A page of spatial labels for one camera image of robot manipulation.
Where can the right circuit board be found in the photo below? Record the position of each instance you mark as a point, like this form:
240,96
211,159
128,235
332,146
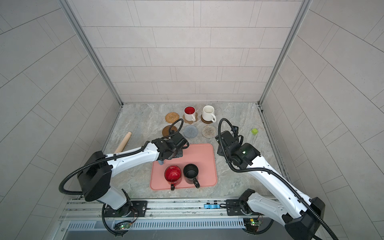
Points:
252,223

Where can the grey felt round coaster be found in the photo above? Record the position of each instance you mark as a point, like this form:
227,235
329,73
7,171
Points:
190,132

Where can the white mug red inside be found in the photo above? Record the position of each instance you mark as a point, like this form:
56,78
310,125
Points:
190,114

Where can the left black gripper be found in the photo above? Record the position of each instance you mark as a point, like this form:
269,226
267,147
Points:
180,153

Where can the brown wooden coaster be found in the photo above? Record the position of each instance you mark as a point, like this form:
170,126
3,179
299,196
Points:
165,131
206,122

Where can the red mug front row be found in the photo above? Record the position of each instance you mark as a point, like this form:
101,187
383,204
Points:
173,176

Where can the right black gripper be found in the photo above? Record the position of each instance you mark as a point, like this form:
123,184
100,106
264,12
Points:
220,150

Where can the woven rattan coaster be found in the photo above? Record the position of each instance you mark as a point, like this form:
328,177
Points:
172,117

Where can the white lace coaster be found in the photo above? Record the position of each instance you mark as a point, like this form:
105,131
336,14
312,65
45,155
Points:
209,132

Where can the blue clamp on rail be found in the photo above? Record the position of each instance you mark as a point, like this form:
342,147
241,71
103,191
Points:
212,206

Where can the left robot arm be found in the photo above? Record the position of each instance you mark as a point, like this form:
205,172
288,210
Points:
93,180

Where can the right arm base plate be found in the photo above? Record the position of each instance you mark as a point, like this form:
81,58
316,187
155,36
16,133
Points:
236,207

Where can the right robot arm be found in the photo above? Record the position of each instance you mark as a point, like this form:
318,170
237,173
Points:
302,228

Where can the wooden rolling pin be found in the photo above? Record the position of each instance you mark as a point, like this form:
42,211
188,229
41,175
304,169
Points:
123,143

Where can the cork paw print coaster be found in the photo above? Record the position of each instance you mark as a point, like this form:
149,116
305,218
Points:
191,122

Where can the circuit board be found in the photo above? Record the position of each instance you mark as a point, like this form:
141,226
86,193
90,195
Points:
125,225
252,223

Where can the aluminium mounting rail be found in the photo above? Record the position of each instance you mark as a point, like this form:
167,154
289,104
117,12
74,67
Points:
193,208

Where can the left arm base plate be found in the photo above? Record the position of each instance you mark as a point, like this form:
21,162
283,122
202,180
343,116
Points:
138,208

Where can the black mug front row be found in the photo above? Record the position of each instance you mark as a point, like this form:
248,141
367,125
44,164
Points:
191,172

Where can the left circuit board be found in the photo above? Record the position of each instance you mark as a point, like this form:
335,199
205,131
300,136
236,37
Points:
125,225

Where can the pink silicone tray mat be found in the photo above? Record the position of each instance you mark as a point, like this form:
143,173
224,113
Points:
201,155

